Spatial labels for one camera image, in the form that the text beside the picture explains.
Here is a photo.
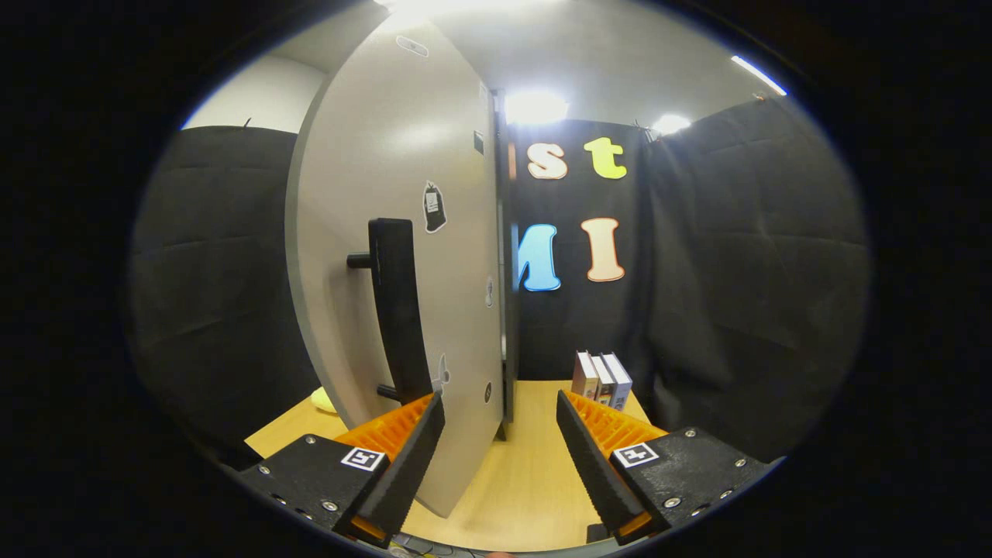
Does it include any blue and white book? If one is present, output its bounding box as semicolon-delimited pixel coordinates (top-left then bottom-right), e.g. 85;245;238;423
601;352;634;412

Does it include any large ceiling light panel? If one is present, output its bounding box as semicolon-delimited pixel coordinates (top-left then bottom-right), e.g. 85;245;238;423
372;0;570;20

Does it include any black backdrop cloth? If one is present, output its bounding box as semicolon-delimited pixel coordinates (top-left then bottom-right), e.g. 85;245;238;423
128;97;869;466

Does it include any black door handle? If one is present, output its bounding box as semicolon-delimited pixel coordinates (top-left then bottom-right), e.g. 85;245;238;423
346;218;435;405

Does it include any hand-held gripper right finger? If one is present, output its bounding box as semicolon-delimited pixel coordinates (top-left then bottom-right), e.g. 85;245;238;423
556;390;776;546

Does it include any long ceiling light strip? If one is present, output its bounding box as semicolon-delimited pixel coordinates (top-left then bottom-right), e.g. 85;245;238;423
728;54;788;98

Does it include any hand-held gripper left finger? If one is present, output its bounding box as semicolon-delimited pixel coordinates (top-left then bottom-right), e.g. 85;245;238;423
232;391;446;549

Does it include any white and brown book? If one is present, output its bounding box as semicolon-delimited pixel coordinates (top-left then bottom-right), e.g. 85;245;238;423
589;353;617;407

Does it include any dark grey cabinet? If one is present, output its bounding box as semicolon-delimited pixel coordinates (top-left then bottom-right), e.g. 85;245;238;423
494;89;522;443

